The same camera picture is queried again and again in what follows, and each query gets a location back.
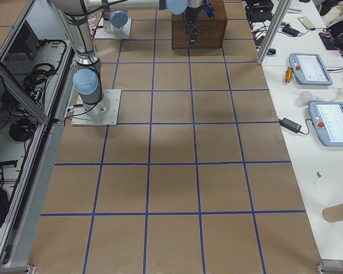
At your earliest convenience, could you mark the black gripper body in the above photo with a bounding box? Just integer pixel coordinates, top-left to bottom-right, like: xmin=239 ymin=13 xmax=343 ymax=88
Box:
xmin=185 ymin=19 xmax=198 ymax=40

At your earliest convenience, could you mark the dark wooden drawer cabinet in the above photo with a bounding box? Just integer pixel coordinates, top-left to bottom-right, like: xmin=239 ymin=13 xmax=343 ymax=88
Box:
xmin=171 ymin=1 xmax=227 ymax=49

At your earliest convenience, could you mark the small blue clip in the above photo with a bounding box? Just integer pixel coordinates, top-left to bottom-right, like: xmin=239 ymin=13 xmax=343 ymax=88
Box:
xmin=266 ymin=48 xmax=276 ymax=56

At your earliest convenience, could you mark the black laptop charger brick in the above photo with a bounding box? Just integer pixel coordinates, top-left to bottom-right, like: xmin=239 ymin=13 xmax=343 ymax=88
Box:
xmin=282 ymin=26 xmax=301 ymax=37

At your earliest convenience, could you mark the gold cylindrical tool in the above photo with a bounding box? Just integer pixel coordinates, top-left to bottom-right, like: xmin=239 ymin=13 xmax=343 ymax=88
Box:
xmin=285 ymin=67 xmax=293 ymax=83

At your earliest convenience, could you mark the upper teach pendant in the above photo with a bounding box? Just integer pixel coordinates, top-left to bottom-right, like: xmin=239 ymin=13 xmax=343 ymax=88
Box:
xmin=288 ymin=53 xmax=333 ymax=86

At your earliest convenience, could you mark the teach pendant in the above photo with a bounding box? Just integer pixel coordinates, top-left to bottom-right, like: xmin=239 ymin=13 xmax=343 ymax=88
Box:
xmin=308 ymin=102 xmax=343 ymax=147
xmin=288 ymin=53 xmax=333 ymax=86

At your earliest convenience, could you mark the white light bulb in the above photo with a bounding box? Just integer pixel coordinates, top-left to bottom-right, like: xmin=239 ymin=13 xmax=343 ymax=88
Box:
xmin=295 ymin=91 xmax=319 ymax=107

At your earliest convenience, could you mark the black power brick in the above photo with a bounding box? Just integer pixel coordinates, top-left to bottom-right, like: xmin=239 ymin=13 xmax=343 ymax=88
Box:
xmin=278 ymin=118 xmax=302 ymax=133

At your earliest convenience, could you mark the lower teach pendant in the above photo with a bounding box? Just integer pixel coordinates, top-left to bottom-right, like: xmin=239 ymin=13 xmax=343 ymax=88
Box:
xmin=308 ymin=102 xmax=343 ymax=147

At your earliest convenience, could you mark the cardboard tube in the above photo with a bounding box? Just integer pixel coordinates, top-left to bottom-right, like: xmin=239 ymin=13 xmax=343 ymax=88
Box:
xmin=322 ymin=203 xmax=343 ymax=223

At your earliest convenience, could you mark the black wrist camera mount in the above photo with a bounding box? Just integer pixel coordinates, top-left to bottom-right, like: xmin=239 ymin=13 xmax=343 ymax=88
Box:
xmin=202 ymin=0 xmax=215 ymax=18

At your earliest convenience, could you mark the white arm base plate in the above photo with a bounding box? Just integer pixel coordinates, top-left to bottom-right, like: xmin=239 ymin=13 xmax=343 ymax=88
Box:
xmin=94 ymin=18 xmax=132 ymax=40
xmin=71 ymin=90 xmax=122 ymax=126

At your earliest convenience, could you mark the aluminium frame post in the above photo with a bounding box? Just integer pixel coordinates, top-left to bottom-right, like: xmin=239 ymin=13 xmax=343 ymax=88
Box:
xmin=256 ymin=0 xmax=291 ymax=65

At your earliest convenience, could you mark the aluminium side rail frame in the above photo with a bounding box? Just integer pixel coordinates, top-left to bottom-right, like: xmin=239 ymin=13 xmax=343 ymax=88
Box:
xmin=0 ymin=0 xmax=77 ymax=268

